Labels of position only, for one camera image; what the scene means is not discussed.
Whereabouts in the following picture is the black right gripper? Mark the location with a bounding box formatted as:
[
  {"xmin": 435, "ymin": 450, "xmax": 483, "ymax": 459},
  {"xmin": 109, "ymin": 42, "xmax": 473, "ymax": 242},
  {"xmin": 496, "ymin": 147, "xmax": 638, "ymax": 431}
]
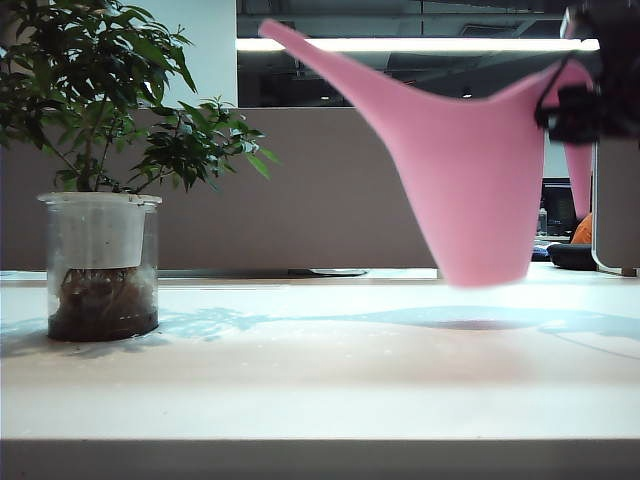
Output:
[{"xmin": 533, "ymin": 0, "xmax": 640, "ymax": 147}]

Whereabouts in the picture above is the clear glass outer pot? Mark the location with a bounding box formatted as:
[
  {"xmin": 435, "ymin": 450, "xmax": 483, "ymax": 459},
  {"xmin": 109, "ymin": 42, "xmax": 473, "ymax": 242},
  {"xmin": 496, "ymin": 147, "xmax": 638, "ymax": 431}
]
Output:
[{"xmin": 36, "ymin": 192, "xmax": 164, "ymax": 343}]

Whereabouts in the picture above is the ceiling strip light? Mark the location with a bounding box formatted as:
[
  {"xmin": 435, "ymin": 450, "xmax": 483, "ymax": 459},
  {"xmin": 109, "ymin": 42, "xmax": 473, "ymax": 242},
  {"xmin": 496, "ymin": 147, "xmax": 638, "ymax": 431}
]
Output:
[{"xmin": 235, "ymin": 37, "xmax": 601, "ymax": 54}]

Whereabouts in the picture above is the white inner plant pot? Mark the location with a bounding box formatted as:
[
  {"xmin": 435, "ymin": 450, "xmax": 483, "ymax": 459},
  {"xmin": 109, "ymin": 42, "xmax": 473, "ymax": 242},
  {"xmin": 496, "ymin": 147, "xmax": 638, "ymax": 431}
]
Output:
[{"xmin": 52, "ymin": 193, "xmax": 151, "ymax": 270}]

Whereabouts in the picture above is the dark flat partition base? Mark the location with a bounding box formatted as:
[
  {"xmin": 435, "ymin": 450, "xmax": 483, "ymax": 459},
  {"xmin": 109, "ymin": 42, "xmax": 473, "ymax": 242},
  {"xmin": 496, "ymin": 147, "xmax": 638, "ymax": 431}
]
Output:
[{"xmin": 287, "ymin": 268, "xmax": 370, "ymax": 278}]

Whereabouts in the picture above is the green leafy plant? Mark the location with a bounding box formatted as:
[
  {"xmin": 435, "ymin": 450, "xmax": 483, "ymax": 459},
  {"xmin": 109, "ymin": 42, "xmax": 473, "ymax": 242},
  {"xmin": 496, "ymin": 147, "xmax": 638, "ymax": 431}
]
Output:
[{"xmin": 0, "ymin": 0, "xmax": 280, "ymax": 196}]

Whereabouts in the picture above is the short brown desk partition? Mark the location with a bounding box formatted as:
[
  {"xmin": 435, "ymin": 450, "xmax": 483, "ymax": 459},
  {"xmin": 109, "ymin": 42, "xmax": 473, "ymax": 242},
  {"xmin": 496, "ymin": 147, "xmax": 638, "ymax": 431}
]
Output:
[{"xmin": 591, "ymin": 133, "xmax": 640, "ymax": 277}]

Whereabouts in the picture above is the thin black cable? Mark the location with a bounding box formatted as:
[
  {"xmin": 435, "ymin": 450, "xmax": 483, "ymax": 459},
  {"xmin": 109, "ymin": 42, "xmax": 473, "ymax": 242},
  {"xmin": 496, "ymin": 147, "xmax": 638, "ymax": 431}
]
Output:
[{"xmin": 535, "ymin": 53, "xmax": 572, "ymax": 117}]

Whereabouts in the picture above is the dark computer monitor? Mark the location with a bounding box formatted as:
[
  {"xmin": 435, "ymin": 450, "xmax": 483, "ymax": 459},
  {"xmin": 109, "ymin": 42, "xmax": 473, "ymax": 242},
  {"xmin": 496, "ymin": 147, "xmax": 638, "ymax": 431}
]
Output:
[{"xmin": 541, "ymin": 180, "xmax": 574, "ymax": 237}]

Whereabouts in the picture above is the person in orange shirt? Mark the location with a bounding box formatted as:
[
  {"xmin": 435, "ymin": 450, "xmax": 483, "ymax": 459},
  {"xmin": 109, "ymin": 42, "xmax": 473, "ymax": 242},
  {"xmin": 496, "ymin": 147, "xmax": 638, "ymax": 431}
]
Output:
[{"xmin": 570, "ymin": 212, "xmax": 595, "ymax": 245}]

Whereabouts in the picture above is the black cushion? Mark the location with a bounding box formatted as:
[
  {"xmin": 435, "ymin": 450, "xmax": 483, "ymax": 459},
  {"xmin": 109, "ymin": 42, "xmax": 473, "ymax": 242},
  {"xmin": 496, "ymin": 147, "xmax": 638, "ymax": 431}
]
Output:
[{"xmin": 545, "ymin": 242, "xmax": 599, "ymax": 272}]

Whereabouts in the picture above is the long brown desk partition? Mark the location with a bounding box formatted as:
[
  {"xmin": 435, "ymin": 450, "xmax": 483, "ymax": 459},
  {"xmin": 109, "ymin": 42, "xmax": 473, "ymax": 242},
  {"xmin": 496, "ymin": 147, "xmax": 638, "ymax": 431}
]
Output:
[{"xmin": 0, "ymin": 106, "xmax": 442, "ymax": 272}]

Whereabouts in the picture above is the pink plastic watering can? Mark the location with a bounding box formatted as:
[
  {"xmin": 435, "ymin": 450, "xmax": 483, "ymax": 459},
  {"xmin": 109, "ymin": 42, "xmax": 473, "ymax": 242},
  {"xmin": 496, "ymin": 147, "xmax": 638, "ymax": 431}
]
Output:
[{"xmin": 258, "ymin": 18, "xmax": 599, "ymax": 289}]

